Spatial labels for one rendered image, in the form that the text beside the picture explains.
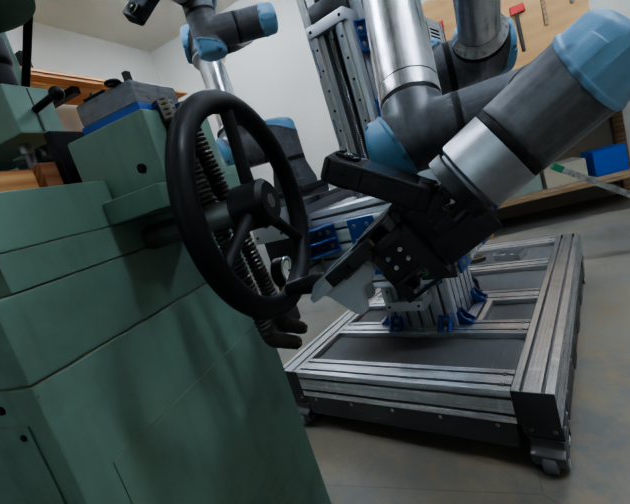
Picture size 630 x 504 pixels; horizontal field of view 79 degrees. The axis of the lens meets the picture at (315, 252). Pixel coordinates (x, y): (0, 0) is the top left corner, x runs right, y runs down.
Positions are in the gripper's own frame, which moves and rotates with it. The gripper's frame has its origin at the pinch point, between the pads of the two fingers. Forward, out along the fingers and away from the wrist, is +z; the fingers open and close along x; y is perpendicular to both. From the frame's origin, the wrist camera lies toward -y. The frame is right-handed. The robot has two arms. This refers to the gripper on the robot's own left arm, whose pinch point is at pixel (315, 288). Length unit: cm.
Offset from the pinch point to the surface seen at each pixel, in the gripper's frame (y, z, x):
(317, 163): -64, 97, 339
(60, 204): -27.5, 11.6, -7.5
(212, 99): -23.2, -7.3, 1.0
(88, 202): -27.1, 11.9, -3.9
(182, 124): -21.1, -5.9, -5.6
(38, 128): -44.0, 16.1, 3.5
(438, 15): -69, -65, 341
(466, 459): 65, 33, 47
